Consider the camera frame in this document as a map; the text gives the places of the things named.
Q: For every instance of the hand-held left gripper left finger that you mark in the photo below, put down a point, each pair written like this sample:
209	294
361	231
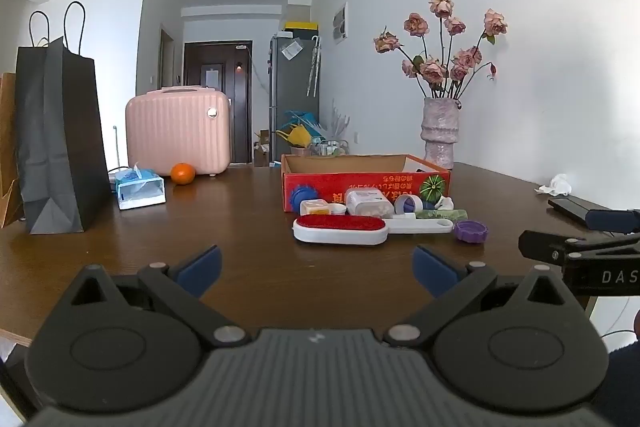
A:
201	268

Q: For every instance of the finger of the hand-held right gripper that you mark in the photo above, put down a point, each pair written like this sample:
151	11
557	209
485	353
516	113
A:
612	220
542	245

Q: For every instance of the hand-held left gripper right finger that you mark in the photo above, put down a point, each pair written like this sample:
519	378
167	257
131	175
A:
433	268

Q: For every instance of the purple ridged lid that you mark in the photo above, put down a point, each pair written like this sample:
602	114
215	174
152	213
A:
471	232

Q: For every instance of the white spray bottle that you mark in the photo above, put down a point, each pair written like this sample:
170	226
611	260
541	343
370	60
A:
444	203

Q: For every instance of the red white lint brush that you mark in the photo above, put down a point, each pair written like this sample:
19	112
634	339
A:
340	227

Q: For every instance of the red cardboard box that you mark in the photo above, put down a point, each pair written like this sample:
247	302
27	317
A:
350	182

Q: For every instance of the blue ridged lid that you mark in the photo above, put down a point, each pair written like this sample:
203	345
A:
301	197

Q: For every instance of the small square yellow-label container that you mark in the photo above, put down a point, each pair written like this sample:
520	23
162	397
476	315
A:
314	208

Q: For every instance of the black flat case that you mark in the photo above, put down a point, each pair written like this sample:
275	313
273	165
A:
575	207

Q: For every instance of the crumpled white tissue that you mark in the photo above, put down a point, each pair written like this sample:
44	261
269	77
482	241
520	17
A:
555	186

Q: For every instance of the blue white tissue pack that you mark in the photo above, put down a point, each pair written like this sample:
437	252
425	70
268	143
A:
142	193

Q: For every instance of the orange fruit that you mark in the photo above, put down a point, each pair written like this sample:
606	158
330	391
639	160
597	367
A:
183	173

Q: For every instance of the dark blue cloth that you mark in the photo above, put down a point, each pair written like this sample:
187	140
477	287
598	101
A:
622	387

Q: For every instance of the brown cardboard box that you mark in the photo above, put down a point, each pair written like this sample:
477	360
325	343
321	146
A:
262	147

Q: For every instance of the pink textured vase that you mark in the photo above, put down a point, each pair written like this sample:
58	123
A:
440	132

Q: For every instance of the pink hard-shell suitcase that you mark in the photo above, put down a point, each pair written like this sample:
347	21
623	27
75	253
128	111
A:
177	132

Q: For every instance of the pink bucket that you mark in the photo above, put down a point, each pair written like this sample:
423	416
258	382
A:
300	151

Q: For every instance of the dark brown door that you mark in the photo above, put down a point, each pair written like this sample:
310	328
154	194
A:
215	107

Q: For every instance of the yellow plastic bag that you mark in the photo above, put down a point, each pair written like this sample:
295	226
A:
295	136

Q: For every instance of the white dried plant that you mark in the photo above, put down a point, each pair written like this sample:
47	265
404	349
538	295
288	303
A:
340	122

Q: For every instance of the blue plastic bag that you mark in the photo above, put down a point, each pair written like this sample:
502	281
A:
300	117

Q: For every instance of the grey refrigerator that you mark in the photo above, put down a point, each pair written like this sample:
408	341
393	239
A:
292	97

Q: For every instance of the dried pink rose bouquet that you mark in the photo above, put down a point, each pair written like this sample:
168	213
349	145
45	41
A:
432	69

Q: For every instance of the black paper bag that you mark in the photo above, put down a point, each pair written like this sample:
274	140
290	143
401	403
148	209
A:
55	132

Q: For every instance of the brown paper bag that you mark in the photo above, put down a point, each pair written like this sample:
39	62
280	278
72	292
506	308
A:
7	147

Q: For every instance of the folded pale umbrella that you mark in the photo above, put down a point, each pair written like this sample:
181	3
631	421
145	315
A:
313	67

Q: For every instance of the yellow box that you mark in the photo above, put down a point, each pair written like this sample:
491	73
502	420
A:
301	26

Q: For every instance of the framed wall picture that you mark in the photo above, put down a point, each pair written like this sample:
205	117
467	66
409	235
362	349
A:
340	23

